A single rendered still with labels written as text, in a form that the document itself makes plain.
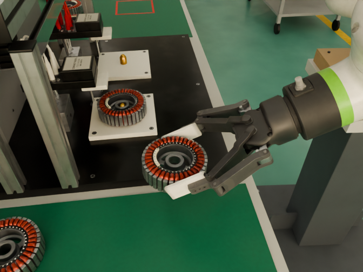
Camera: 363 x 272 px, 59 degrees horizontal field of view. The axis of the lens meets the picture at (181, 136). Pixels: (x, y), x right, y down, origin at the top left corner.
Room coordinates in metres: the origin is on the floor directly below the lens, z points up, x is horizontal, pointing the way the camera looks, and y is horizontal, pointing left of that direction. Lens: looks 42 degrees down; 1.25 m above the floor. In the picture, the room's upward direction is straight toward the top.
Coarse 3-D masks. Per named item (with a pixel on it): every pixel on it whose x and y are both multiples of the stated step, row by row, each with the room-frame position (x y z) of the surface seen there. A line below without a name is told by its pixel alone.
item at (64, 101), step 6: (60, 96) 0.61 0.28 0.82; (66, 96) 0.61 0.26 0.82; (60, 102) 0.59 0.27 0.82; (66, 102) 0.59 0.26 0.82; (60, 108) 0.56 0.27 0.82; (66, 108) 0.57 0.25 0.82; (72, 108) 0.61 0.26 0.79; (60, 114) 0.55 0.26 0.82; (66, 114) 0.56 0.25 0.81; (72, 114) 0.60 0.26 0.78; (66, 120) 0.55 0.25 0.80; (66, 126) 0.55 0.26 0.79
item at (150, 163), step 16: (160, 144) 0.41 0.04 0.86; (176, 144) 0.41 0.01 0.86; (192, 144) 0.41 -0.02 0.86; (144, 160) 0.37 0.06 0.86; (160, 160) 0.39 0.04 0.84; (176, 160) 0.39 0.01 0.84; (192, 160) 0.38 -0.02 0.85; (144, 176) 0.36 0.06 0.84; (160, 176) 0.33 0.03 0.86; (176, 176) 0.33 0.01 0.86
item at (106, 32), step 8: (80, 16) 0.84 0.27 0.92; (88, 16) 0.84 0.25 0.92; (96, 16) 0.84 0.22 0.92; (64, 24) 0.84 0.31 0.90; (80, 24) 0.80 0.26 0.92; (88, 24) 0.80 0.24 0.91; (96, 24) 0.80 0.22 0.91; (56, 32) 0.79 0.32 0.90; (64, 32) 0.79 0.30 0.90; (72, 32) 0.79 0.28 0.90; (80, 32) 0.79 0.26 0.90; (88, 32) 0.80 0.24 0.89; (96, 32) 0.80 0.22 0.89; (104, 32) 0.83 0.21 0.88; (64, 40) 0.79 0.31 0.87; (64, 48) 0.80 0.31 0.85
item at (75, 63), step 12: (72, 60) 0.60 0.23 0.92; (84, 60) 0.60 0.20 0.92; (60, 72) 0.55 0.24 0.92; (72, 72) 0.56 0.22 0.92; (84, 72) 0.56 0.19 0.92; (96, 72) 0.60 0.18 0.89; (60, 84) 0.55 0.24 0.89; (72, 84) 0.55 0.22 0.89; (84, 84) 0.56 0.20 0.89; (96, 84) 0.57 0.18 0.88
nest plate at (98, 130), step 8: (152, 96) 0.67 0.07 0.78; (96, 104) 0.64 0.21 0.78; (152, 104) 0.64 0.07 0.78; (96, 112) 0.60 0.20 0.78; (152, 112) 0.60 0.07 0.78; (96, 120) 0.57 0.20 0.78; (144, 120) 0.57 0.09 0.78; (152, 120) 0.57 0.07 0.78; (96, 128) 0.54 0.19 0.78; (104, 128) 0.54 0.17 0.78; (112, 128) 0.54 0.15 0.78; (120, 128) 0.54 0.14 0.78; (128, 128) 0.54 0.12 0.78; (136, 128) 0.54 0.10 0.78; (144, 128) 0.54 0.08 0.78; (152, 128) 0.54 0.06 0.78; (96, 136) 0.52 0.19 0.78; (104, 136) 0.52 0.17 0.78; (112, 136) 0.52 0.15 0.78; (120, 136) 0.52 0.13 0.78; (128, 136) 0.53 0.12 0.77; (136, 136) 0.53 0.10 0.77
